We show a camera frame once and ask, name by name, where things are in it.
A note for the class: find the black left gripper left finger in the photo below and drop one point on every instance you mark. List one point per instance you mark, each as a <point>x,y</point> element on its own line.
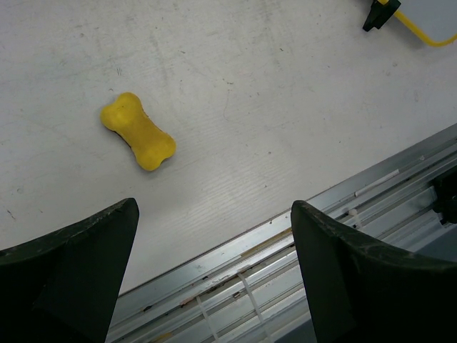
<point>63,286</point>

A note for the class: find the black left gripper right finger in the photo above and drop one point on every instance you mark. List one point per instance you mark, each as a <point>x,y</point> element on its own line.
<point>360,289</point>

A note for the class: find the yellow bone-shaped eraser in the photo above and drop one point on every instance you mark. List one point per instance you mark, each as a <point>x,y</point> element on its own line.
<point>150,145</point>

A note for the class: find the yellow framed whiteboard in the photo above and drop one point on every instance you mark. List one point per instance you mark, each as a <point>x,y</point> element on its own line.
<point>433,21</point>

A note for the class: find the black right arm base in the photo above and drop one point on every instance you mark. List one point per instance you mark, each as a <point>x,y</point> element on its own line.
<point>445,203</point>

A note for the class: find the aluminium frame rail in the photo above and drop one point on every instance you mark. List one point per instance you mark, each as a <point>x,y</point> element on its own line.
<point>250,289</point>

